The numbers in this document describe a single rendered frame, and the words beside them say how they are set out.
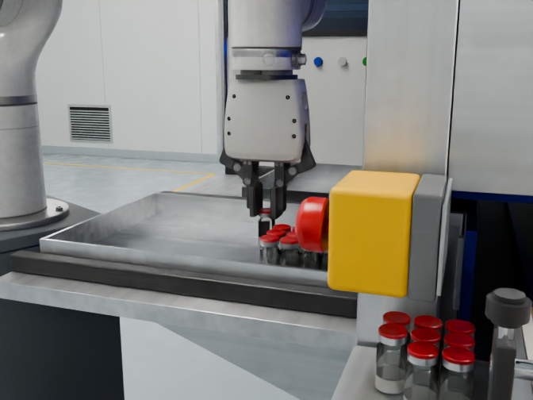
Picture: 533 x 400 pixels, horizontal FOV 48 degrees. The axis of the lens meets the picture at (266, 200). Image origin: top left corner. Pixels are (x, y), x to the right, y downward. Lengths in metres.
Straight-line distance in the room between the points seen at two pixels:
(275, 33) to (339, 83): 0.84
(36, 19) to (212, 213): 0.42
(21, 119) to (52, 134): 6.78
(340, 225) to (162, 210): 0.56
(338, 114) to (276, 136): 0.82
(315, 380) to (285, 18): 0.40
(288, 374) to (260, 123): 0.29
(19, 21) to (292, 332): 0.69
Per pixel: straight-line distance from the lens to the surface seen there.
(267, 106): 0.70
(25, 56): 1.01
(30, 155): 1.01
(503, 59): 0.46
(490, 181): 0.47
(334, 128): 1.53
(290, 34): 0.70
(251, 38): 0.69
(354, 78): 1.51
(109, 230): 0.82
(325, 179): 1.17
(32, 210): 1.02
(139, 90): 7.02
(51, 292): 0.67
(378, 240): 0.39
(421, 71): 0.46
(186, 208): 0.90
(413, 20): 0.47
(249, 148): 0.72
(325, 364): 0.66
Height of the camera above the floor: 1.11
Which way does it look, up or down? 13 degrees down
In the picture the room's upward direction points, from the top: straight up
